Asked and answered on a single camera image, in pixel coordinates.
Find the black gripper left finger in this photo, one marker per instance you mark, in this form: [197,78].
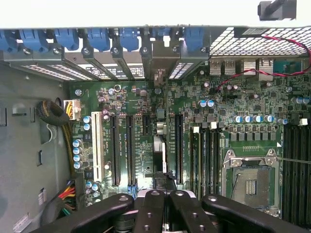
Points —
[150,213]

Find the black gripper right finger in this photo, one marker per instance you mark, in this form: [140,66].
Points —
[189,218]

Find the black RAM slot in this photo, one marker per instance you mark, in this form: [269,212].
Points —
[302,174]
[287,174]
[214,160]
[206,160]
[295,174]
[308,174]

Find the long black expansion slot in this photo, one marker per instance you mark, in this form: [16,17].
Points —
[179,150]
[130,150]
[115,150]

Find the CPU socket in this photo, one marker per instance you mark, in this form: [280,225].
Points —
[252,187]

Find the white expansion slot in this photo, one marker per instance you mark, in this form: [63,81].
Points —
[98,145]

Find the short black expansion slot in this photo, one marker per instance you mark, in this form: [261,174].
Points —
[146,125]

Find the thin metal locking lever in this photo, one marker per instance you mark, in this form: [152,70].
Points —
[291,160]

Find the green motherboard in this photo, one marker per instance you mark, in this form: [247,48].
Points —
[136,97]

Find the white power connector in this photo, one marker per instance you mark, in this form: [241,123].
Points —
[75,110]

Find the open black PC case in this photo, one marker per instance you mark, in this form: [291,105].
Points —
[24,145]

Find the silver rear port block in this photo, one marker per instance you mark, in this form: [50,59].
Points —
[250,65]

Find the blue expansion card clip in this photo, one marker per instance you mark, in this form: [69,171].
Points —
[130,38]
[99,38]
[66,38]
[32,38]
[194,38]
[7,40]

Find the black connector block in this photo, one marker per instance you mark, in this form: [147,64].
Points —
[274,12]

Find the perforated slot cover bracket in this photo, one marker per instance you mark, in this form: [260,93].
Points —
[181,70]

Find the metal slot cover bracket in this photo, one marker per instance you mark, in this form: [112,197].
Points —
[145,63]
[124,65]
[97,63]

